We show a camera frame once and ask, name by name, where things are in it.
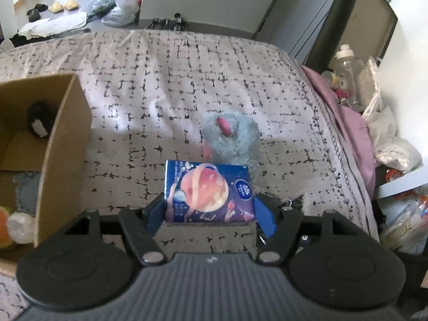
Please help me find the blue-grey soft pad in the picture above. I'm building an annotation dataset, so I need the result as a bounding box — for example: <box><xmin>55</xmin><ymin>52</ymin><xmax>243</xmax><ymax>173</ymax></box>
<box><xmin>12</xmin><ymin>170</ymin><xmax>42</xmax><ymax>215</ymax></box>

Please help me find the white floor cloth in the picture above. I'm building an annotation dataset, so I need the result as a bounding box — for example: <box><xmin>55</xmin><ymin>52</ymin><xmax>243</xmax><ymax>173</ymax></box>
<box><xmin>18</xmin><ymin>11</ymin><xmax>88</xmax><ymax>37</ymax></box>

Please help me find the black fuzzy toy white tag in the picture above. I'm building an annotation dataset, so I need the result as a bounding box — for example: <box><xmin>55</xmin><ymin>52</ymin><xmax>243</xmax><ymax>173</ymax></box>
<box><xmin>27</xmin><ymin>102</ymin><xmax>57</xmax><ymax>137</ymax></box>

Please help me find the heap of clear plastic bags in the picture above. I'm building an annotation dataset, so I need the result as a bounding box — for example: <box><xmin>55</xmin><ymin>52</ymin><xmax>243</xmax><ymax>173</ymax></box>
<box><xmin>356</xmin><ymin>57</ymin><xmax>423</xmax><ymax>174</ymax></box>

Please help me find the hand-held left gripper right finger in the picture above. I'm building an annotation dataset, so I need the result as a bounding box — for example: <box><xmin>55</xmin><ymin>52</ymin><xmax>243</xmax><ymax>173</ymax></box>
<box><xmin>255</xmin><ymin>196</ymin><xmax>351</xmax><ymax>264</ymax></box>

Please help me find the small yellow-capped bottle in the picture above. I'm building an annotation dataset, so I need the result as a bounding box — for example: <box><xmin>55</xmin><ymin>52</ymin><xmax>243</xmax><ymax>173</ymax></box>
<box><xmin>321</xmin><ymin>70</ymin><xmax>342</xmax><ymax>89</ymax></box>

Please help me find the white shelf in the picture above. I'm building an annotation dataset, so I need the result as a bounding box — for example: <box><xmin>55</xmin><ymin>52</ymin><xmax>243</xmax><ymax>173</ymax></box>
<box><xmin>374</xmin><ymin>170</ymin><xmax>428</xmax><ymax>201</ymax></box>

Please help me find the white plastic bag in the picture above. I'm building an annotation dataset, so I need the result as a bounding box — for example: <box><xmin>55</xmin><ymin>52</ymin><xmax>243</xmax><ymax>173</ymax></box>
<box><xmin>115</xmin><ymin>0</ymin><xmax>143</xmax><ymax>16</ymax></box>

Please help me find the pile of black gear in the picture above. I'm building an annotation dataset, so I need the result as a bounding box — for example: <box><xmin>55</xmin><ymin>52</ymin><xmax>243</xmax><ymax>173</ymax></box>
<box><xmin>147</xmin><ymin>13</ymin><xmax>188</xmax><ymax>30</ymax></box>

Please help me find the dark grey board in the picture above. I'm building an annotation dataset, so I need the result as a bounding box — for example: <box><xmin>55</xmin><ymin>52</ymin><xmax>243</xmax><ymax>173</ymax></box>
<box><xmin>303</xmin><ymin>0</ymin><xmax>357</xmax><ymax>74</ymax></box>

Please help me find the large clear bottle white cap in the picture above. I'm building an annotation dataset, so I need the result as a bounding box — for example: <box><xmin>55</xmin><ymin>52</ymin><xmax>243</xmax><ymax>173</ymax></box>
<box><xmin>334</xmin><ymin>44</ymin><xmax>365</xmax><ymax>111</ymax></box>

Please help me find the pink bed cover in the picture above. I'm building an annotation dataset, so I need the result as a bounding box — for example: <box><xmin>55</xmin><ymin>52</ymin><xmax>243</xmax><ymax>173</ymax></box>
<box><xmin>301</xmin><ymin>65</ymin><xmax>377</xmax><ymax>201</ymax></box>

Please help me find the pile of colourful packets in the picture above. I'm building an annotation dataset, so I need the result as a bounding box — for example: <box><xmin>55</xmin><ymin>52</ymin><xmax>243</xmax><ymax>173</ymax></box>
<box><xmin>381</xmin><ymin>190</ymin><xmax>428</xmax><ymax>251</ymax></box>

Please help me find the clear plastic bag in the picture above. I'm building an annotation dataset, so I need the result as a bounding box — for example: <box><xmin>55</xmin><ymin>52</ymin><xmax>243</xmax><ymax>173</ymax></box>
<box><xmin>100</xmin><ymin>5</ymin><xmax>137</xmax><ymax>27</ymax></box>

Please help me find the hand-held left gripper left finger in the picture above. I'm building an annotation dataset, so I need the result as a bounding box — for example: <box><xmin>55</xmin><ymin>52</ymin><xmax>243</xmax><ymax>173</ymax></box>
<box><xmin>68</xmin><ymin>196</ymin><xmax>168</xmax><ymax>264</ymax></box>

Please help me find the blue tissue pack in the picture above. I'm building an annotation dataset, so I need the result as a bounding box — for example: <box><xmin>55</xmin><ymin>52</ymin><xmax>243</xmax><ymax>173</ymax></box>
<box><xmin>164</xmin><ymin>160</ymin><xmax>257</xmax><ymax>224</ymax></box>

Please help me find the grey plush toy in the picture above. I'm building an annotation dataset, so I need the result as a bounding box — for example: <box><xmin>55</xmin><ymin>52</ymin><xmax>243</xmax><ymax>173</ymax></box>
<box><xmin>201</xmin><ymin>111</ymin><xmax>261</xmax><ymax>178</ymax></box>

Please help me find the orange slice toy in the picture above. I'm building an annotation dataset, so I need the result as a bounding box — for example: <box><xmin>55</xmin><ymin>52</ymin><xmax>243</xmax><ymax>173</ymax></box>
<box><xmin>0</xmin><ymin>205</ymin><xmax>16</xmax><ymax>250</ymax></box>

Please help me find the brown cardboard box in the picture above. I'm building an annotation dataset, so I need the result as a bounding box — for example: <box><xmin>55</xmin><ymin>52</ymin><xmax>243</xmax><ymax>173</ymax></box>
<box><xmin>0</xmin><ymin>72</ymin><xmax>93</xmax><ymax>278</ymax></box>

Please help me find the brown board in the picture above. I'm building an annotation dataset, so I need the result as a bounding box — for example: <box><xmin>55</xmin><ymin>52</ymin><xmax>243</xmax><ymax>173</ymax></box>
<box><xmin>329</xmin><ymin>0</ymin><xmax>398</xmax><ymax>74</ymax></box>

